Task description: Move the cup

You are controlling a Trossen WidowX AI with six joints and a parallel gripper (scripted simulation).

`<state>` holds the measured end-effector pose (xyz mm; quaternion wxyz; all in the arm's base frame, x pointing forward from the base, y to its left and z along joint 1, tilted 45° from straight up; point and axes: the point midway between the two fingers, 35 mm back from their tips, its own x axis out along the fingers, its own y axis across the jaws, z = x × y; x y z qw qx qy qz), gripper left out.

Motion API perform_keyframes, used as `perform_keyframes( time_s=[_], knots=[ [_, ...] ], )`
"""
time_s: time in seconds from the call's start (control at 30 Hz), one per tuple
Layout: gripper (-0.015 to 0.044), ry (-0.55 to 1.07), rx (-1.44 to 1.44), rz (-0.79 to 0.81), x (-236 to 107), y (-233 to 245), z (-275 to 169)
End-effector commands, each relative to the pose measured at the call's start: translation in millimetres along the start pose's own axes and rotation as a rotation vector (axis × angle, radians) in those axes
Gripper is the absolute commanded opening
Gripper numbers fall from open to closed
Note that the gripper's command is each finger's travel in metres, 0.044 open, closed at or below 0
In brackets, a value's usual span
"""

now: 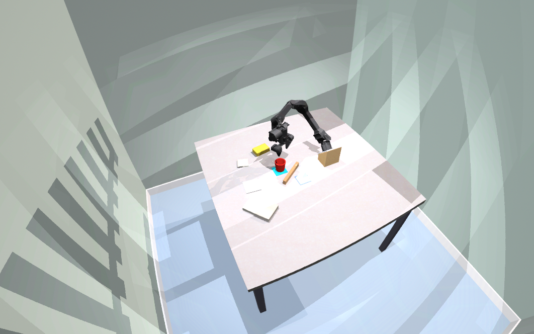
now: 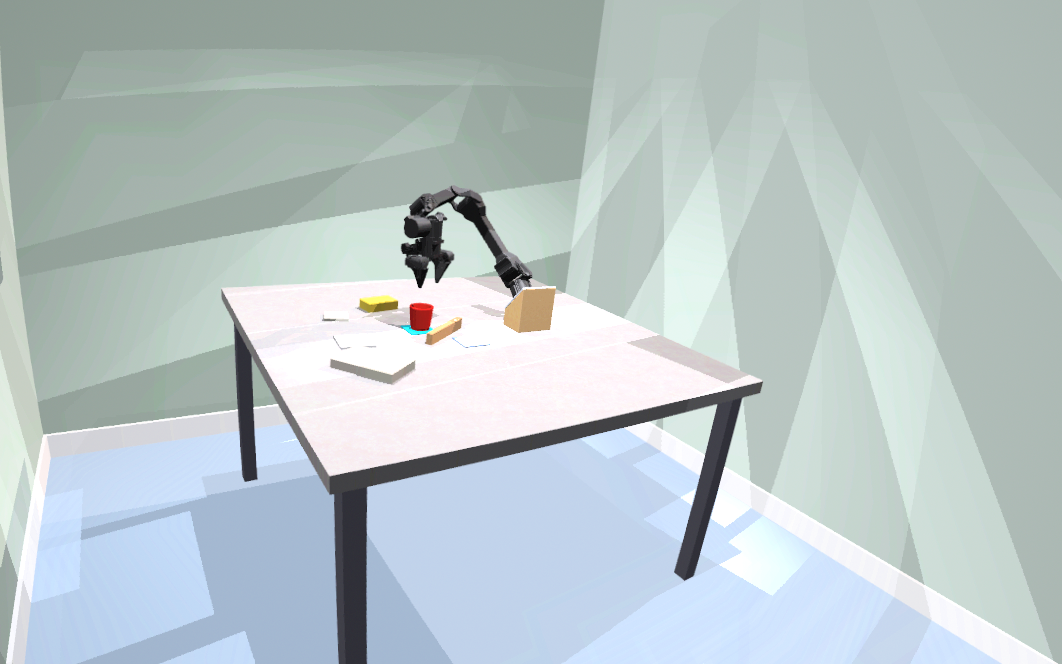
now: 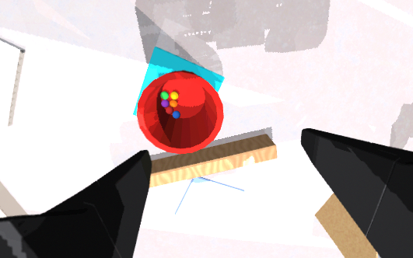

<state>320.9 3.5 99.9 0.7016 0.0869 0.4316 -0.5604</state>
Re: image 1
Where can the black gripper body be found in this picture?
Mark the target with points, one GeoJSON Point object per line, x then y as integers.
{"type": "Point", "coordinates": [282, 140]}

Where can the red cup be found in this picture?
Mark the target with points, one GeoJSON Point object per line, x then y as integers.
{"type": "Point", "coordinates": [280, 164]}

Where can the wooden flat bar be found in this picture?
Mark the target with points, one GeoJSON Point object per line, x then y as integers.
{"type": "Point", "coordinates": [291, 172]}

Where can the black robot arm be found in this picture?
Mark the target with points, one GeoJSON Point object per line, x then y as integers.
{"type": "Point", "coordinates": [280, 129]}

